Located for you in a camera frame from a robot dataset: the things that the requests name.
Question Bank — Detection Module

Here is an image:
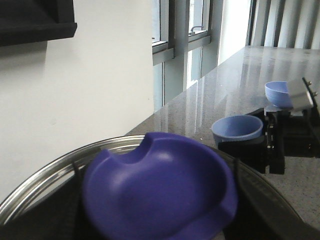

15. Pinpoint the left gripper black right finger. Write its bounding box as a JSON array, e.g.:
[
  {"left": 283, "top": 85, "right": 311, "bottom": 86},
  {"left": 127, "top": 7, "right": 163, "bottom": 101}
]
[{"left": 231, "top": 159, "right": 290, "bottom": 240}]

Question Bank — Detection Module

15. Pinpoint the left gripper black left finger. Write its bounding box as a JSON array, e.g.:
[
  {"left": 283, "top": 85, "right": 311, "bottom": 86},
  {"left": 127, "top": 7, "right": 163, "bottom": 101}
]
[{"left": 71, "top": 162, "right": 86, "bottom": 199}]

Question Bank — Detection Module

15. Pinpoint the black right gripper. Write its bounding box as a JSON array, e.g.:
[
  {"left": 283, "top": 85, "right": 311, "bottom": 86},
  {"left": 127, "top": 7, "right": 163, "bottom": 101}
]
[{"left": 217, "top": 106, "right": 320, "bottom": 174}]

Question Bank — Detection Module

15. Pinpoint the light blue plastic cup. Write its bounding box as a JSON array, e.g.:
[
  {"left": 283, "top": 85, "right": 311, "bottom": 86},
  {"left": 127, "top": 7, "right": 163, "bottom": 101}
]
[{"left": 211, "top": 114, "right": 263, "bottom": 145}]

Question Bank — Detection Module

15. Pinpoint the pot lid with blue knob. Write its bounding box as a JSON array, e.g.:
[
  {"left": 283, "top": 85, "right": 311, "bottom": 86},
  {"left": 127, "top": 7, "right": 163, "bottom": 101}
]
[{"left": 0, "top": 132, "right": 320, "bottom": 240}]

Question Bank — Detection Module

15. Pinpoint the light blue plastic bowl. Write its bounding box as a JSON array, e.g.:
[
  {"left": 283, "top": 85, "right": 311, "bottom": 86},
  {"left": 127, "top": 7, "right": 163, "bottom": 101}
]
[{"left": 264, "top": 81, "right": 293, "bottom": 109}]

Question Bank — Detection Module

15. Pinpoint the black range hood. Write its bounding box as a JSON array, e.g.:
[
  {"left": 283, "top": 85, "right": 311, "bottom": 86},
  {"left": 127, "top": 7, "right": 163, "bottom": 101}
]
[{"left": 0, "top": 0, "right": 77, "bottom": 47}]

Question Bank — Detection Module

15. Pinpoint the grey aluminium window frame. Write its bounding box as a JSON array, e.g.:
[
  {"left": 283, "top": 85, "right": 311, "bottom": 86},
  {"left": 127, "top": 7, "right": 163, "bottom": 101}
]
[{"left": 151, "top": 0, "right": 224, "bottom": 111}]

